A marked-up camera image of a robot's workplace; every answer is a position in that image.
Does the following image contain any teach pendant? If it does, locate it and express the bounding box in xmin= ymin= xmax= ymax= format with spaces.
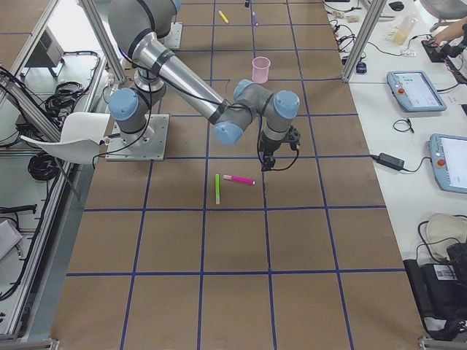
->
xmin=428 ymin=133 xmax=466 ymax=194
xmin=386 ymin=71 xmax=447 ymax=112

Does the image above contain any lower teach pendant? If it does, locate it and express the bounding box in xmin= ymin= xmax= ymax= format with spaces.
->
xmin=428 ymin=133 xmax=466 ymax=194

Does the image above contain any purple pen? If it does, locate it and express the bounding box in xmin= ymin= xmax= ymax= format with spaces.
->
xmin=252 ymin=12 xmax=259 ymax=26

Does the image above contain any pink pen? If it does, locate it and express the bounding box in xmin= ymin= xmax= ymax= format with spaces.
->
xmin=223 ymin=174 xmax=255 ymax=186

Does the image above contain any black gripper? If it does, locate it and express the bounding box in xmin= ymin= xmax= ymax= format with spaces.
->
xmin=257 ymin=125 xmax=301 ymax=171

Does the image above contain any small black usb cable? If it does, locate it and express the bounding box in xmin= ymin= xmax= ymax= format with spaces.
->
xmin=393 ymin=117 xmax=414 ymax=134

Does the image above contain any beige cap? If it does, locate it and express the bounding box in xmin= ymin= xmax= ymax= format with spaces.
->
xmin=417 ymin=214 xmax=466 ymax=263

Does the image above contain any green pen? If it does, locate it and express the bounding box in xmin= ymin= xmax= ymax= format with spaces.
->
xmin=215 ymin=174 xmax=220 ymax=205

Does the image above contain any plastic bottle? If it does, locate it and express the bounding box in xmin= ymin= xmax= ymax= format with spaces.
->
xmin=393 ymin=14 xmax=418 ymax=45

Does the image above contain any white chair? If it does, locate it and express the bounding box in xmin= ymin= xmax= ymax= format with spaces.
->
xmin=21 ymin=112 xmax=110 ymax=165

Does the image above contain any black power brick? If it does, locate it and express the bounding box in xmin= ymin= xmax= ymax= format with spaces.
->
xmin=370 ymin=152 xmax=404 ymax=171

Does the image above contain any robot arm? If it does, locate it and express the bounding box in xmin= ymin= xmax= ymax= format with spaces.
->
xmin=108 ymin=1 xmax=300 ymax=171

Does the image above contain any front aluminium frame post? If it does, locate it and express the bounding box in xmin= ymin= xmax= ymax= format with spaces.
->
xmin=341 ymin=0 xmax=386 ymax=82

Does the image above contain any person's forearm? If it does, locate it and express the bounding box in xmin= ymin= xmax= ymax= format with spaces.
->
xmin=433 ymin=17 xmax=467 ymax=44

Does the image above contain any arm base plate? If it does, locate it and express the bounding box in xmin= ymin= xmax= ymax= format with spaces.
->
xmin=105 ymin=114 xmax=170 ymax=161

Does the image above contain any upper teach pendant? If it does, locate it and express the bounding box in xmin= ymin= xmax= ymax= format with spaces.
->
xmin=386 ymin=71 xmax=447 ymax=112

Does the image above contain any pink mesh cup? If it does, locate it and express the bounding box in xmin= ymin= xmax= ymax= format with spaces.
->
xmin=252 ymin=56 xmax=271 ymax=84

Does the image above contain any yellow pen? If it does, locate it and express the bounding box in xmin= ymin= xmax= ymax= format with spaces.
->
xmin=218 ymin=10 xmax=229 ymax=24

